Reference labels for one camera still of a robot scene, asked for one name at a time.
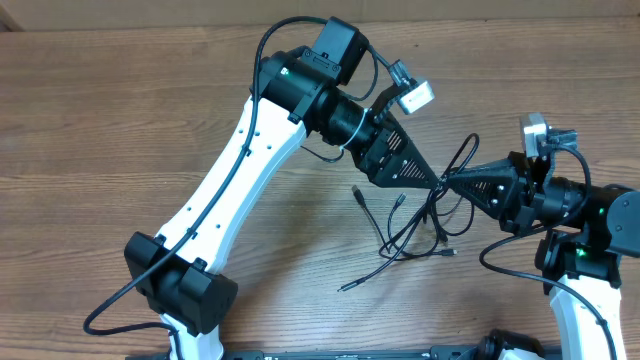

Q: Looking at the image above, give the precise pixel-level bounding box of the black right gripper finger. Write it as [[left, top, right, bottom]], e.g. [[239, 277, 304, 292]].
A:
[[447, 167, 524, 219], [458, 158, 514, 175]]

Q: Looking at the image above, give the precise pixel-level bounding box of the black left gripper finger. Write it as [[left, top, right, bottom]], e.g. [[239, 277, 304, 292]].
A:
[[377, 113, 410, 155], [369, 144, 438, 189]]

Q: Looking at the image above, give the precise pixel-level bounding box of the thin black USB cable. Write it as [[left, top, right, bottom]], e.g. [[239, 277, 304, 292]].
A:
[[337, 132, 481, 294]]

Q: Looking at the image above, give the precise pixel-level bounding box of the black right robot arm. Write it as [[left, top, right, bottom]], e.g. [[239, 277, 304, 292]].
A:
[[446, 145, 639, 359]]

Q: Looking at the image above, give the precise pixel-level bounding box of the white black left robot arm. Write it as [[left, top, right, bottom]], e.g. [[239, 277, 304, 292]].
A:
[[124, 18, 437, 359]]

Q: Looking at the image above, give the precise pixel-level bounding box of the black right camera cable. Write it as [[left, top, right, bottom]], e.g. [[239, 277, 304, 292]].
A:
[[478, 130, 621, 360]]

